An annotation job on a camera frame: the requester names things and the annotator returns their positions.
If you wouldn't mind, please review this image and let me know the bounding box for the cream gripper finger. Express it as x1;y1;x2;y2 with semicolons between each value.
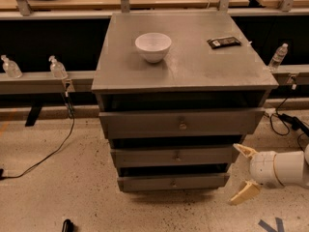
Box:
229;181;261;205
233;143;257;160

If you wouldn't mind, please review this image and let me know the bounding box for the grey drawer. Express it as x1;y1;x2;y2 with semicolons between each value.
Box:
111;145;239;168
118;173;230;192
99;108;265;139

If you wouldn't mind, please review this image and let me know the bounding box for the black object on floor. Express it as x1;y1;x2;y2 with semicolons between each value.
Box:
62;219;74;232

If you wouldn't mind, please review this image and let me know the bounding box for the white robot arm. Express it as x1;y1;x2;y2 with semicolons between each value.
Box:
230;144;309;205

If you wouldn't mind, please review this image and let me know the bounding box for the black snack bar packet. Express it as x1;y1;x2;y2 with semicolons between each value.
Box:
207;36;241;49

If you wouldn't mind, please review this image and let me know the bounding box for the black floor cable left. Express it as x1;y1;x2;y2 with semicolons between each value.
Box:
0;92;76;181

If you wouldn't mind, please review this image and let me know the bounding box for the clear plastic water bottle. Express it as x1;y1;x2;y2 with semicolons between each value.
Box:
268;43;288;72

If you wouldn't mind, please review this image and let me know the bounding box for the grey top drawer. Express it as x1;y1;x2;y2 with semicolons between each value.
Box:
99;108;265;139

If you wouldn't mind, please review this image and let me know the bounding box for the black power adapter cable right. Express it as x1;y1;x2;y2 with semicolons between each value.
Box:
265;84;309;157

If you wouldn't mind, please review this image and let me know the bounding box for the clear pump bottle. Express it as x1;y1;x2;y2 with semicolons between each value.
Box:
49;55;68;79
1;55;22;78

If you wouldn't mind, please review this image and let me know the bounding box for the white ceramic bowl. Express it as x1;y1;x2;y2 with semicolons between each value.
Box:
135;33;172;63

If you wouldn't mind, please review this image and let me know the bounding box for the grey drawer cabinet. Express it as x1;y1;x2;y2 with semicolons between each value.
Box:
92;12;278;179

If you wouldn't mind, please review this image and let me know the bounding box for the clear pump bottle far left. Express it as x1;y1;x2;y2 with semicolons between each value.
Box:
1;55;22;78

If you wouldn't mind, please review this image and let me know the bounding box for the grey metal rail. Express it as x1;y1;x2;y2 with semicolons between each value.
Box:
0;65;309;95

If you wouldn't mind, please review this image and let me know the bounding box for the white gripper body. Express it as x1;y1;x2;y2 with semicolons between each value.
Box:
249;151;278;189

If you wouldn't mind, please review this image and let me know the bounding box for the grey bottom drawer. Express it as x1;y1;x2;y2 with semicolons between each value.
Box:
118;173;230;192

